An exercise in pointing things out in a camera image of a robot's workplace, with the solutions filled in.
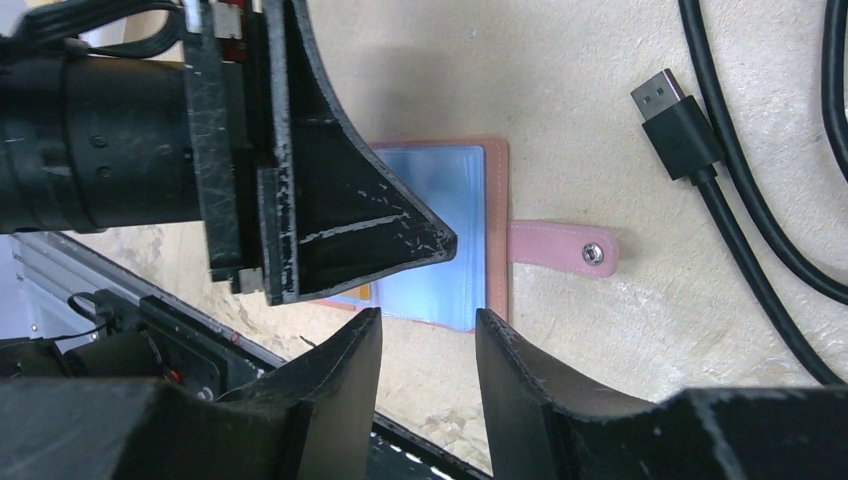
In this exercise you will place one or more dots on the aluminium frame rail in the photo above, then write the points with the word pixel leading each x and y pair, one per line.
pixel 60 264

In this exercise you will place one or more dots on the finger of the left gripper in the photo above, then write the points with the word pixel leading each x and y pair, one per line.
pixel 333 215

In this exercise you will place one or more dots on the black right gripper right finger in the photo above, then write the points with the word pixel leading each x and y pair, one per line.
pixel 546 420

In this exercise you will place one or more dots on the gold credit card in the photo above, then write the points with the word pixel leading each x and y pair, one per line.
pixel 362 294

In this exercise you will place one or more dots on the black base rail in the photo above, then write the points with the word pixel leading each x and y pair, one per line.
pixel 150 339

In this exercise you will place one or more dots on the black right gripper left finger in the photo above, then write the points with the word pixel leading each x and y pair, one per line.
pixel 308 419

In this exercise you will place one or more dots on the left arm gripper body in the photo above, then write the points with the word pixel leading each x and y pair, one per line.
pixel 131 113

